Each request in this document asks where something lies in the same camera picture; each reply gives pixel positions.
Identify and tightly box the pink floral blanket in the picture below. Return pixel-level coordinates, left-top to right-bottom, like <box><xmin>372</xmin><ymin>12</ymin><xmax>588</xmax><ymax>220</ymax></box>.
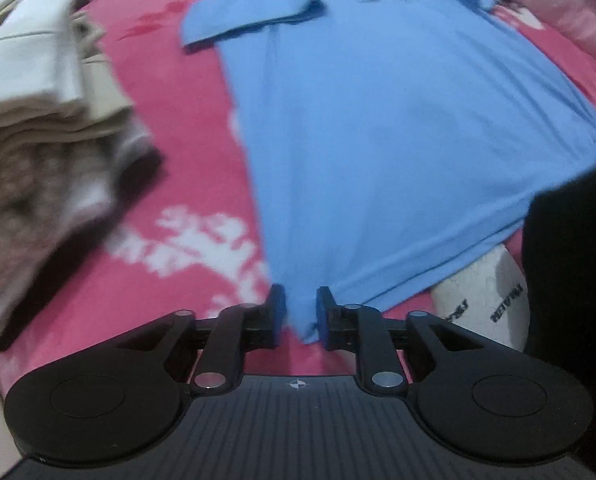
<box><xmin>0</xmin><ymin>0</ymin><xmax>596</xmax><ymax>396</ymax></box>

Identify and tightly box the pink quilt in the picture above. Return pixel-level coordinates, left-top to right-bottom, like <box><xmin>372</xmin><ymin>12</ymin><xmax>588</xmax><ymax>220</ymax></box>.
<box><xmin>478</xmin><ymin>0</ymin><xmax>596</xmax><ymax>96</ymax></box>

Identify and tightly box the dark cloth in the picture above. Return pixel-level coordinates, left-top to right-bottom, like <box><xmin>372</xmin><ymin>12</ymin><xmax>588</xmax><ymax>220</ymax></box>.
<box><xmin>522</xmin><ymin>157</ymin><xmax>596</xmax><ymax>480</ymax></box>

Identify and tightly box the small white beige clothes stack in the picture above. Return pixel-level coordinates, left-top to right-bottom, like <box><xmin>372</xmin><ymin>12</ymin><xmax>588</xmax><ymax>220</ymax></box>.
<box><xmin>0</xmin><ymin>0</ymin><xmax>151</xmax><ymax>161</ymax></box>

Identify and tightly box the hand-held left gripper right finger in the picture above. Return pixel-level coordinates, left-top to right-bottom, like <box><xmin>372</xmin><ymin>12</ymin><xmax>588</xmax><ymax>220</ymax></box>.
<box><xmin>316</xmin><ymin>286</ymin><xmax>484</xmax><ymax>396</ymax></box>

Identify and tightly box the tall stack of folded clothes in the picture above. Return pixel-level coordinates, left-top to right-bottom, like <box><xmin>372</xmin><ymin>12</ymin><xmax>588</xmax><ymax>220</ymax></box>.
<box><xmin>0</xmin><ymin>130</ymin><xmax>165</xmax><ymax>355</ymax></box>

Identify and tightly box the white printed cloth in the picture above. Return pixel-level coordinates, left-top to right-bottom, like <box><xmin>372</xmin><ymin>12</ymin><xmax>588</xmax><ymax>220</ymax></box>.
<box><xmin>430</xmin><ymin>245</ymin><xmax>530</xmax><ymax>353</ymax></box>

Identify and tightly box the blue t-shirt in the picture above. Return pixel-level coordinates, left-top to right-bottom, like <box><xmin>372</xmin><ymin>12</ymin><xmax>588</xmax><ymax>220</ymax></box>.
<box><xmin>180</xmin><ymin>0</ymin><xmax>596</xmax><ymax>346</ymax></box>

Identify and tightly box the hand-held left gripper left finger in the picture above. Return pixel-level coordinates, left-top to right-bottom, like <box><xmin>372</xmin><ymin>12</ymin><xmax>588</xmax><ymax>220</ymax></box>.
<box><xmin>115</xmin><ymin>284</ymin><xmax>287</xmax><ymax>396</ymax></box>

